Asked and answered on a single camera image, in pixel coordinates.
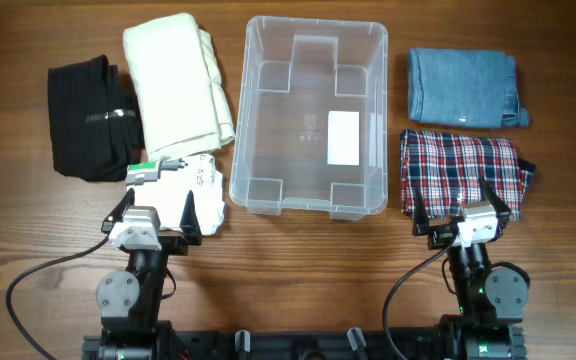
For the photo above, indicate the white printed t-shirt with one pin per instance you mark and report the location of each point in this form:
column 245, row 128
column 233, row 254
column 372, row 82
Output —
column 165, row 185

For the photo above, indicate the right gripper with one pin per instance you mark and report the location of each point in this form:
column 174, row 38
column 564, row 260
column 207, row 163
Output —
column 440, row 234

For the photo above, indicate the black garment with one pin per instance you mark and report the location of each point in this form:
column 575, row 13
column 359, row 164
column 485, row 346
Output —
column 95, row 125

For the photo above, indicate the blue denim jeans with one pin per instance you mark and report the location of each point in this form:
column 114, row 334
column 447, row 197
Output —
column 464, row 88

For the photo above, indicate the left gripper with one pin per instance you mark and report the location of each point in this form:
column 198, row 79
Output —
column 178, row 245

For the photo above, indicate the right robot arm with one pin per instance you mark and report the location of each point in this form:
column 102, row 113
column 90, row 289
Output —
column 491, row 296

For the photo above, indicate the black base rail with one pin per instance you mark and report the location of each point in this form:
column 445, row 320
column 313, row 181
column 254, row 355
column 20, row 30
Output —
column 414, row 343

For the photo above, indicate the clear plastic storage bin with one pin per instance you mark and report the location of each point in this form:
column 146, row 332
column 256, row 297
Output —
column 295, row 71

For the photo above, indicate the white label in bin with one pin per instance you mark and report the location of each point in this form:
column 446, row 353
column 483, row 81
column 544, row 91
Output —
column 343, row 138

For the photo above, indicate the cream folded cloth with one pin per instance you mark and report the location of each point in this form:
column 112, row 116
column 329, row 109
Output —
column 178, row 83

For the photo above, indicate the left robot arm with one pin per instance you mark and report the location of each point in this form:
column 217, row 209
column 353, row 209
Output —
column 130, row 299

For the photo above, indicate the red plaid shirt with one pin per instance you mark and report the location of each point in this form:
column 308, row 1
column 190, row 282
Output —
column 446, row 168

